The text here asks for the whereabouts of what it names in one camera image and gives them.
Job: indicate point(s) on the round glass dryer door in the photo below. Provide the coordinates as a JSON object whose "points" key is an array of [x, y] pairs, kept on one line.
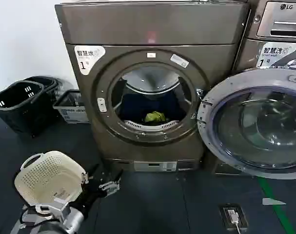
{"points": [[257, 126]]}

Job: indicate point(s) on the white floor tape piece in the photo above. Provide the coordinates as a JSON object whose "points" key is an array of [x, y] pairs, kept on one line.
{"points": [[272, 201]]}

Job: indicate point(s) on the grey washing machine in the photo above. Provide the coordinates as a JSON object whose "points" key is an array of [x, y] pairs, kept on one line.
{"points": [[279, 26]]}

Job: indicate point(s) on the grey front-load dryer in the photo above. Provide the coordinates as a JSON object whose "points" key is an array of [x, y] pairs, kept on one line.
{"points": [[143, 31]]}

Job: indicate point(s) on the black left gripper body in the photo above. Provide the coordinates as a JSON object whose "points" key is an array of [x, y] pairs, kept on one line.
{"points": [[88, 195]]}

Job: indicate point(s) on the large black plastic basket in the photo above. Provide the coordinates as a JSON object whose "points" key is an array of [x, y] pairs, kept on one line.
{"points": [[18, 109]]}

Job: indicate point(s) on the green crumpled cloth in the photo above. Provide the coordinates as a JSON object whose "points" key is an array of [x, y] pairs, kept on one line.
{"points": [[154, 117]]}

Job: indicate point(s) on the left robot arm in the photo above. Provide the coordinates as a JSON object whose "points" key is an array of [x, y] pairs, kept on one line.
{"points": [[67, 215]]}

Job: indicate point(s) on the floor power socket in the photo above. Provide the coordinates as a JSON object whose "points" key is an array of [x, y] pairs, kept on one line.
{"points": [[233, 215]]}

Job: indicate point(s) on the green floor tape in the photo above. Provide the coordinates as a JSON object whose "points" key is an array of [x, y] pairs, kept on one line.
{"points": [[272, 195]]}

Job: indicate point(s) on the dark blue cloth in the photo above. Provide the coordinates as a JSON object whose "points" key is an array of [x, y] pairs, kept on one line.
{"points": [[167, 103]]}

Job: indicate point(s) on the white perforated laundry basket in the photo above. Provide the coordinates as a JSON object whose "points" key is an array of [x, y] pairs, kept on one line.
{"points": [[47, 178]]}

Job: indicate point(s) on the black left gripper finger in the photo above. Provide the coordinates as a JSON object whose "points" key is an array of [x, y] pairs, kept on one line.
{"points": [[111, 187], [85, 178]]}

